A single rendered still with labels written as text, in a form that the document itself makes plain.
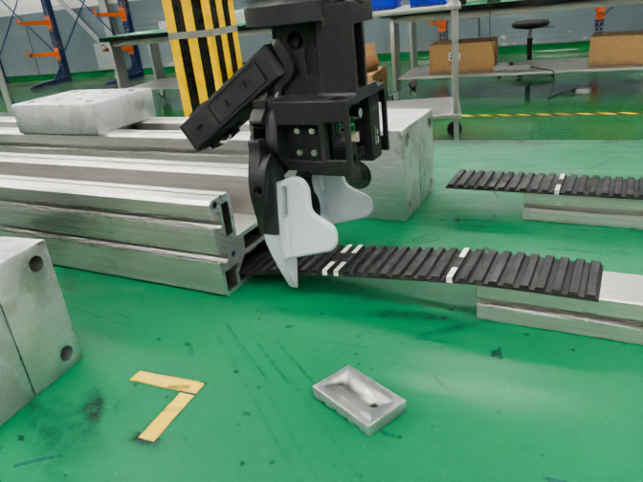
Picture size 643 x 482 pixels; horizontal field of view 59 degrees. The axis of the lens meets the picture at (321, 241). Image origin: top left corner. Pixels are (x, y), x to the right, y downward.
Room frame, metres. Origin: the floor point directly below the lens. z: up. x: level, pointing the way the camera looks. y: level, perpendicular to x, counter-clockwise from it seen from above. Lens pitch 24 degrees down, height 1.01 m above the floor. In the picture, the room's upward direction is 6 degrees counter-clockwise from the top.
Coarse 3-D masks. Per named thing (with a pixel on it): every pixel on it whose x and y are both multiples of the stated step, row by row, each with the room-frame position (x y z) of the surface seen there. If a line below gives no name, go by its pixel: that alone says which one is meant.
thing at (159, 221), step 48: (0, 192) 0.55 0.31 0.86; (48, 192) 0.51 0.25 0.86; (96, 192) 0.48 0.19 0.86; (144, 192) 0.46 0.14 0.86; (192, 192) 0.45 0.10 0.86; (240, 192) 0.49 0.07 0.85; (48, 240) 0.52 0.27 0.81; (96, 240) 0.51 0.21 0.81; (144, 240) 0.46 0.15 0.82; (192, 240) 0.43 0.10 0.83; (240, 240) 0.45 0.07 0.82; (192, 288) 0.44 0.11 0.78
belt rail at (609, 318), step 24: (480, 288) 0.34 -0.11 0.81; (624, 288) 0.32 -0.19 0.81; (480, 312) 0.34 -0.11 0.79; (504, 312) 0.34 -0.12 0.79; (528, 312) 0.33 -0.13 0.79; (552, 312) 0.33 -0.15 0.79; (576, 312) 0.32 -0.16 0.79; (600, 312) 0.31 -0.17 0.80; (624, 312) 0.30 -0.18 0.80; (600, 336) 0.31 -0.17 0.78; (624, 336) 0.30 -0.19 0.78
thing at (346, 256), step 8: (344, 248) 0.44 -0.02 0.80; (352, 248) 0.44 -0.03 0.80; (360, 248) 0.43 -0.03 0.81; (336, 256) 0.42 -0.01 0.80; (344, 256) 0.43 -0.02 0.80; (352, 256) 0.42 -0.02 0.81; (328, 264) 0.41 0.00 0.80; (336, 264) 0.41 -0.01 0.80; (344, 264) 0.40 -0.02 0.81; (328, 272) 0.40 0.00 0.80; (336, 272) 0.39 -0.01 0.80
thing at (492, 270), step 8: (488, 256) 0.37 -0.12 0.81; (496, 256) 0.38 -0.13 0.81; (504, 256) 0.37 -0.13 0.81; (512, 256) 0.37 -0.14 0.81; (480, 264) 0.37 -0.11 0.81; (488, 264) 0.36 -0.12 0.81; (496, 264) 0.36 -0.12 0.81; (504, 264) 0.36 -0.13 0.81; (480, 272) 0.35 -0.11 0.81; (488, 272) 0.35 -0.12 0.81; (496, 272) 0.35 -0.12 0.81; (504, 272) 0.35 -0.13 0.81; (472, 280) 0.35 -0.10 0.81; (480, 280) 0.34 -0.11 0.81; (488, 280) 0.34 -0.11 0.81; (496, 280) 0.34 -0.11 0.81
